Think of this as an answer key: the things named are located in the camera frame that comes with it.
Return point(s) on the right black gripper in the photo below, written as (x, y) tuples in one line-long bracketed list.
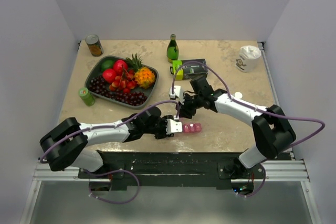
[(184, 110)]

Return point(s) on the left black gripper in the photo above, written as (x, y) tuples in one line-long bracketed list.
[(163, 134)]

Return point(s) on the pink weekly pill organizer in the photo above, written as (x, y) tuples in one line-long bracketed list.
[(192, 128)]

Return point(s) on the green lidded pill bottle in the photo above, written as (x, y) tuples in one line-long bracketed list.
[(86, 96)]

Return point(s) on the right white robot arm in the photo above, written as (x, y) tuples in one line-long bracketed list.
[(272, 130)]

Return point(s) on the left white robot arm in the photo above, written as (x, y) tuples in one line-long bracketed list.
[(67, 144)]

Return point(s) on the black and green box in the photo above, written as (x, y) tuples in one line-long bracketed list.
[(190, 70)]

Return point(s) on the small white bottle cap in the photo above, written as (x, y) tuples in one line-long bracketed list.
[(238, 95)]

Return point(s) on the green glass bottle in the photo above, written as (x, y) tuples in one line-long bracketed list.
[(172, 51)]

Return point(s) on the dark grey fruit tray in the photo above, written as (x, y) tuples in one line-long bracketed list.
[(95, 72)]

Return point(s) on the small pineapple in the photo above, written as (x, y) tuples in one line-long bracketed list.
[(135, 62)]

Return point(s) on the red apple upper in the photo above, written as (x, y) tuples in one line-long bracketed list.
[(120, 66)]

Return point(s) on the red apple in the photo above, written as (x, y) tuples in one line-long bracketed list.
[(109, 75), (120, 66)]

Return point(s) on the red apple lower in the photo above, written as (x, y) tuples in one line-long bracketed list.
[(109, 75)]

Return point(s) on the green lime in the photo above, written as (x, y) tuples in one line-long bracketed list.
[(107, 65)]

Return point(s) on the white toilet paper roll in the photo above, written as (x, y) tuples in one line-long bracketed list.
[(248, 58)]

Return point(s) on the tin food can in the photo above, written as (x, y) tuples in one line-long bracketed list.
[(94, 45)]

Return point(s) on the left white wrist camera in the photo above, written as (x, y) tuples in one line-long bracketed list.
[(173, 127)]

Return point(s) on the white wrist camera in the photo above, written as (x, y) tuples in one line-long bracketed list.
[(173, 127), (175, 92)]

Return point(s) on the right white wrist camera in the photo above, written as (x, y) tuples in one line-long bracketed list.
[(175, 92)]

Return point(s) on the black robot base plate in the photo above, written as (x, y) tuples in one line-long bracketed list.
[(164, 169)]

